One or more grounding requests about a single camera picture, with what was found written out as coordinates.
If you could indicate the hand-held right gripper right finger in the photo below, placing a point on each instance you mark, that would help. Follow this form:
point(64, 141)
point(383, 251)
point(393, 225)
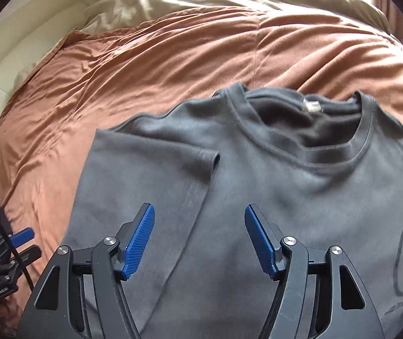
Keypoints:
point(259, 240)

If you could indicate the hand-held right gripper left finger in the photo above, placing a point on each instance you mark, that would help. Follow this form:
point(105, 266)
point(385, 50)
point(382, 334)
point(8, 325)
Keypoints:
point(139, 240)

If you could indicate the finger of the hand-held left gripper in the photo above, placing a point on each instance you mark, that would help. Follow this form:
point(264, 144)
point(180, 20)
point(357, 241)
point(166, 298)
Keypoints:
point(23, 237)
point(28, 255)

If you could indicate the grey t-shirt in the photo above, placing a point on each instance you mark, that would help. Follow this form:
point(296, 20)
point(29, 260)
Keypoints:
point(258, 169)

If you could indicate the brown blanket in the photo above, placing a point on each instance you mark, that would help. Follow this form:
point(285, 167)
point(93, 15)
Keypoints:
point(152, 60)

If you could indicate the cream padded headboard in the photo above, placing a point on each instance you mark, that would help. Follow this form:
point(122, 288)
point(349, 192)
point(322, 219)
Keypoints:
point(28, 24)

